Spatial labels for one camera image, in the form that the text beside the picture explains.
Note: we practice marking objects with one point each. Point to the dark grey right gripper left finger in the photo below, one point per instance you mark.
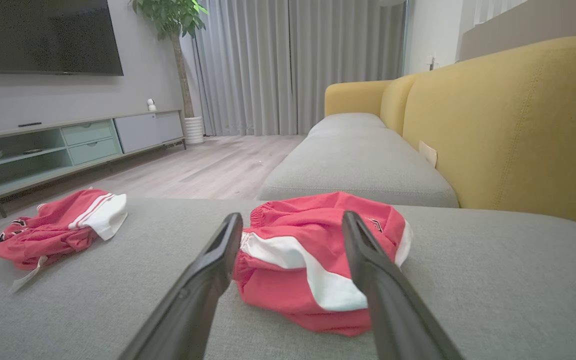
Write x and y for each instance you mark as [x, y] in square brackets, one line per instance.
[198, 295]

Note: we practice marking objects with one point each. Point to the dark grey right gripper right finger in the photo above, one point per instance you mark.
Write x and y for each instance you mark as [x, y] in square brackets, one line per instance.
[393, 305]

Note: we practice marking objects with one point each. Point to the red shorts with white stripe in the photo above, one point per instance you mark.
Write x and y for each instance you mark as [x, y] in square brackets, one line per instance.
[283, 290]

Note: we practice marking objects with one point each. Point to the red trousers with striped white cuffs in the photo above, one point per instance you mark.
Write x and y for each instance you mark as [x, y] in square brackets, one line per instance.
[53, 232]

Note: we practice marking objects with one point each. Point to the cream label on sofa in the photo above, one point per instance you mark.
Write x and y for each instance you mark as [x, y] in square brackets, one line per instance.
[428, 153]

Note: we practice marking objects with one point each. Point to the white ribbed plant pot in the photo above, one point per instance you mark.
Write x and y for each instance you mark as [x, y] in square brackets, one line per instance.
[194, 131]

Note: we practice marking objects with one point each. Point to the pale green TV cabinet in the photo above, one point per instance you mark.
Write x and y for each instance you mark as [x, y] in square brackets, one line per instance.
[143, 130]

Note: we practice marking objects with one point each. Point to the yellow sofa with grey seat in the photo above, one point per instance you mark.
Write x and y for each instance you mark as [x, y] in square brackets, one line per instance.
[508, 130]

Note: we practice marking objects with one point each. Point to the small flat dish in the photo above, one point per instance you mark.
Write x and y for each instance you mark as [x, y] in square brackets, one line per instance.
[33, 150]

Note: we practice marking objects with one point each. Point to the black remote control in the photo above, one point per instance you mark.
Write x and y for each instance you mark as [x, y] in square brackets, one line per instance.
[30, 124]

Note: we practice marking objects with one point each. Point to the grey pleated curtains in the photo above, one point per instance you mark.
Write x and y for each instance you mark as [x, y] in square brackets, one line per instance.
[293, 65]

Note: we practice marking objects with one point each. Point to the green leafy indoor tree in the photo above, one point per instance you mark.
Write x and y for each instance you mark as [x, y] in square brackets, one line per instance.
[173, 17]

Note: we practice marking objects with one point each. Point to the black flat screen television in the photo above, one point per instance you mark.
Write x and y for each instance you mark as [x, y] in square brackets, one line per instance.
[43, 35]

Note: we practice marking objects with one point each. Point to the white window blind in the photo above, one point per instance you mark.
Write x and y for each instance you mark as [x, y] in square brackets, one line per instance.
[493, 10]

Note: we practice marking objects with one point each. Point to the small white security camera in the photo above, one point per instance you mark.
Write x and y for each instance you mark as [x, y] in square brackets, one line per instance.
[151, 104]

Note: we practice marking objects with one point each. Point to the white wall socket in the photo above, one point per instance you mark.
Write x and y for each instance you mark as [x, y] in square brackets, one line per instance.
[432, 62]

